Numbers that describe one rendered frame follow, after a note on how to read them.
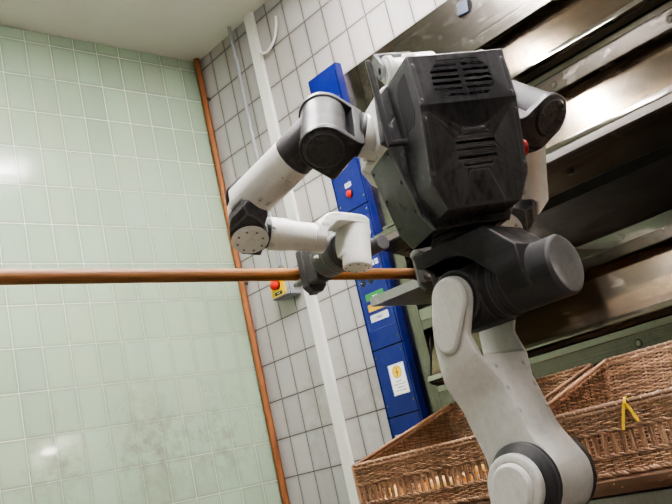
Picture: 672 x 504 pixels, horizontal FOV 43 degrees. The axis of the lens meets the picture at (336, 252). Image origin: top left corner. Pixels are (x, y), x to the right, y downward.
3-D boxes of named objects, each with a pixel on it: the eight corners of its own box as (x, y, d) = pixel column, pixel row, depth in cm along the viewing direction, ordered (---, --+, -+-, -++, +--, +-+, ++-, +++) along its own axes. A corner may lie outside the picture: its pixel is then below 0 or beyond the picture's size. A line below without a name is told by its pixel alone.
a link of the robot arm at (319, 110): (310, 189, 169) (357, 143, 163) (275, 163, 165) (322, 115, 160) (309, 157, 179) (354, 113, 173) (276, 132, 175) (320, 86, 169)
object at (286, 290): (286, 300, 340) (281, 276, 342) (302, 293, 333) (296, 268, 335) (271, 301, 335) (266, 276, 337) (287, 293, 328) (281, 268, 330)
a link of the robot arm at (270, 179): (209, 238, 176) (279, 167, 166) (205, 196, 185) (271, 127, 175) (253, 260, 182) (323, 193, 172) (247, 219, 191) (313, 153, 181)
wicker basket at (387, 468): (471, 490, 271) (448, 403, 278) (627, 461, 231) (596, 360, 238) (358, 522, 238) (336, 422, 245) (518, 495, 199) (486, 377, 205)
